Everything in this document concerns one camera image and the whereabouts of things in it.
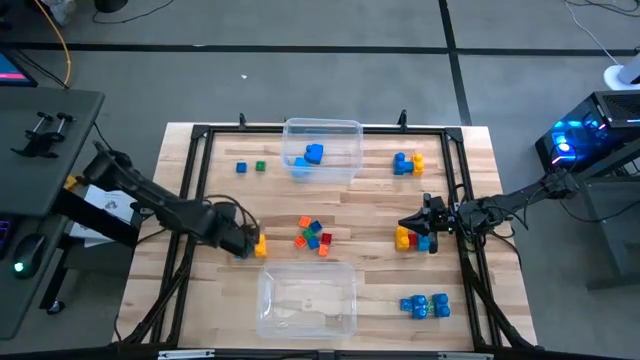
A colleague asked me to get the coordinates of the black computer mouse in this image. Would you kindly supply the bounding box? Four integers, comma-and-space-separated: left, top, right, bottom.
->
12, 233, 47, 280

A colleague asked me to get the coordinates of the white paper sheet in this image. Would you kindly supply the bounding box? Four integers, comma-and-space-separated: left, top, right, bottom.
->
69, 184, 136, 249

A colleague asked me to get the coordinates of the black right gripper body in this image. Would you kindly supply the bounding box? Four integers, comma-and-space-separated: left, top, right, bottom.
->
423, 193, 459, 236

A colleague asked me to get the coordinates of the white object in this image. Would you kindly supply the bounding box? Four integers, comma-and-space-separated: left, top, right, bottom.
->
42, 0, 76, 26

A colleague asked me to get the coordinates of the large dark blue block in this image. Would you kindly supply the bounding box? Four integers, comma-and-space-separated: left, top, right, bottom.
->
303, 143, 325, 165

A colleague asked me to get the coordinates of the yellow cable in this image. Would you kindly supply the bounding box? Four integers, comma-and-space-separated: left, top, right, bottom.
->
33, 0, 72, 89

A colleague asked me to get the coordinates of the white fan base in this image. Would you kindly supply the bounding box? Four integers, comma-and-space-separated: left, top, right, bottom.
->
603, 47, 640, 91

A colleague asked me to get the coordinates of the dark grey desk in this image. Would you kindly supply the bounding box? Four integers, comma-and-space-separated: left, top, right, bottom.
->
0, 87, 106, 341

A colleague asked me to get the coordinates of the white cable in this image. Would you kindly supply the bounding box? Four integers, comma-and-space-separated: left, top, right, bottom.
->
564, 0, 621, 66

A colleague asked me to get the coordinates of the computer monitor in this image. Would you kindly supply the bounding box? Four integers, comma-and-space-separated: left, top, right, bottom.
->
0, 47, 39, 89

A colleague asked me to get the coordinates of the backlit keyboard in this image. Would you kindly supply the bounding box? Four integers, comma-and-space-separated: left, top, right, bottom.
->
0, 217, 14, 261

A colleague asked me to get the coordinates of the black desk clamp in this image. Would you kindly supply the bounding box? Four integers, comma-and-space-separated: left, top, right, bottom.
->
10, 111, 76, 159

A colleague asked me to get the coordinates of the black metal table frame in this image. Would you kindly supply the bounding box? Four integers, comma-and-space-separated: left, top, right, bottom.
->
149, 123, 539, 351

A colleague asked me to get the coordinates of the black computer tower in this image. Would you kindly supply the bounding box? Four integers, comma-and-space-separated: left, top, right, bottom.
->
534, 89, 640, 174

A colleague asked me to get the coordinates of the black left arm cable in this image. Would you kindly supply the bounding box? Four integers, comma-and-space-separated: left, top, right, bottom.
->
202, 193, 261, 236

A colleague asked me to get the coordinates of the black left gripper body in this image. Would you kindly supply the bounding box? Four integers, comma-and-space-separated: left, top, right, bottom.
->
212, 202, 261, 259

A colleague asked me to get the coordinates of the large light blue block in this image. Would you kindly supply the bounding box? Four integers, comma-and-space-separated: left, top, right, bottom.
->
291, 156, 314, 179

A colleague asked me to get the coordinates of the black round base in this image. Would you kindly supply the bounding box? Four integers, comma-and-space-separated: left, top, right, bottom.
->
94, 0, 129, 14

